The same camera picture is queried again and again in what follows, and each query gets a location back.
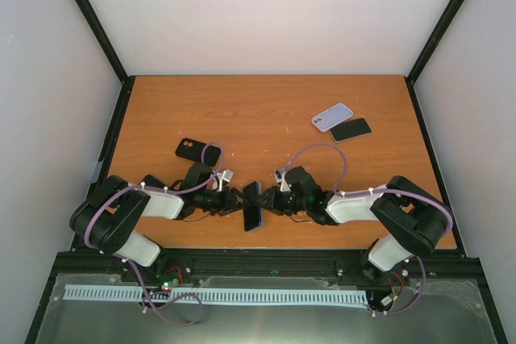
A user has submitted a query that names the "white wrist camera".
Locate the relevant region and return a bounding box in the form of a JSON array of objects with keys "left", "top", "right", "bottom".
[
  {"left": 274, "top": 170, "right": 286, "bottom": 184},
  {"left": 212, "top": 169, "right": 233, "bottom": 192}
]

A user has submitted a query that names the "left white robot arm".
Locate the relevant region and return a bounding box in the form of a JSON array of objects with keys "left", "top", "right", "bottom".
[{"left": 69, "top": 163, "right": 244, "bottom": 282}]

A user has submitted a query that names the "right black table rail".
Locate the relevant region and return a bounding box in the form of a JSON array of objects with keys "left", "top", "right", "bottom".
[{"left": 406, "top": 76, "right": 468, "bottom": 256}]

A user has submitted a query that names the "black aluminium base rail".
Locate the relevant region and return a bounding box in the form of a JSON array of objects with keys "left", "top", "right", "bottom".
[{"left": 52, "top": 247, "right": 485, "bottom": 292}]

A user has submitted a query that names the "right controller wiring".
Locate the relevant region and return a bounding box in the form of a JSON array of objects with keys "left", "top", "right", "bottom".
[{"left": 378, "top": 271, "right": 408, "bottom": 309}]

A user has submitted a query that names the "left black frame post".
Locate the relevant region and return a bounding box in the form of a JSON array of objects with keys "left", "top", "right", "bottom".
[{"left": 74, "top": 0, "right": 129, "bottom": 85}]

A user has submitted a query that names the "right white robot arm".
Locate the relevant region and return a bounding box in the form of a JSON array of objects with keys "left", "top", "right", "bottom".
[{"left": 254, "top": 167, "right": 453, "bottom": 273}]

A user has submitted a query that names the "light blue cable duct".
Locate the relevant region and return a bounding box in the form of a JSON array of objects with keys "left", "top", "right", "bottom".
[{"left": 62, "top": 284, "right": 368, "bottom": 309}]

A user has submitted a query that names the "blue smartphone black screen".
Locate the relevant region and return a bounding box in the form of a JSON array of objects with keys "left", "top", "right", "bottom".
[{"left": 242, "top": 180, "right": 264, "bottom": 233}]

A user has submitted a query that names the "black frame post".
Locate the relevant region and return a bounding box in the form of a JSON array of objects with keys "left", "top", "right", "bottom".
[
  {"left": 406, "top": 0, "right": 465, "bottom": 88},
  {"left": 74, "top": 0, "right": 129, "bottom": 85}
]

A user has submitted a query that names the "dark blue phone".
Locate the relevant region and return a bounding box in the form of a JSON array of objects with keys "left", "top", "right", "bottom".
[{"left": 141, "top": 174, "right": 164, "bottom": 189}]

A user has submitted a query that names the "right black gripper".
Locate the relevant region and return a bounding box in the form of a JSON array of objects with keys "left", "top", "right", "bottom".
[{"left": 252, "top": 185, "right": 309, "bottom": 217}]

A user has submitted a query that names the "white phone black screen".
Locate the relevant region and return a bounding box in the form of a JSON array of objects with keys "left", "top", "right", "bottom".
[{"left": 330, "top": 118, "right": 372, "bottom": 142}]

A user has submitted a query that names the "black phone case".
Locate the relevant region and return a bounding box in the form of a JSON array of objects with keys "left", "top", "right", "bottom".
[{"left": 175, "top": 138, "right": 221, "bottom": 167}]

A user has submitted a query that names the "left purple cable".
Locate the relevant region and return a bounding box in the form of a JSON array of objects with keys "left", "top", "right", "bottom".
[{"left": 85, "top": 141, "right": 225, "bottom": 251}]

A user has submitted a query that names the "clear magsafe phone case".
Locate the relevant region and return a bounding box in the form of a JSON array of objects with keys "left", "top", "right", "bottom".
[{"left": 241, "top": 180, "right": 264, "bottom": 234}]

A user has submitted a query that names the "left black table rail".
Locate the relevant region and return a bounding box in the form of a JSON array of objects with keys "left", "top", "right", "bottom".
[{"left": 69, "top": 76, "right": 136, "bottom": 251}]

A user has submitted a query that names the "right black frame post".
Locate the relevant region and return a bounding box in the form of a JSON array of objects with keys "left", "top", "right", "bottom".
[{"left": 406, "top": 0, "right": 465, "bottom": 88}]

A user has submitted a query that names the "lavender phone case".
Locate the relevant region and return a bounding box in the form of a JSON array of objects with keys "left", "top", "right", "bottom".
[{"left": 310, "top": 102, "right": 354, "bottom": 132}]

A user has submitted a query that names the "black table rail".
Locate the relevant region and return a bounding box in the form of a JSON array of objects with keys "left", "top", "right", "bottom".
[
  {"left": 69, "top": 76, "right": 136, "bottom": 251},
  {"left": 406, "top": 76, "right": 468, "bottom": 256}
]

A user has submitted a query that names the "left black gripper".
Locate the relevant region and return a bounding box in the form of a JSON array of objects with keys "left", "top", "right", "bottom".
[{"left": 196, "top": 186, "right": 252, "bottom": 217}]

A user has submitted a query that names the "left controller board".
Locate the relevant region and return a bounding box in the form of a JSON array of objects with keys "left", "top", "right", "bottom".
[{"left": 156, "top": 266, "right": 185, "bottom": 291}]

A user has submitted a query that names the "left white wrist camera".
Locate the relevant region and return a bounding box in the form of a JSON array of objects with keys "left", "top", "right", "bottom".
[{"left": 212, "top": 169, "right": 233, "bottom": 192}]

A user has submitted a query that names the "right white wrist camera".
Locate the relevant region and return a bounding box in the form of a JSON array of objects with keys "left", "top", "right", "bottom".
[{"left": 274, "top": 170, "right": 286, "bottom": 184}]

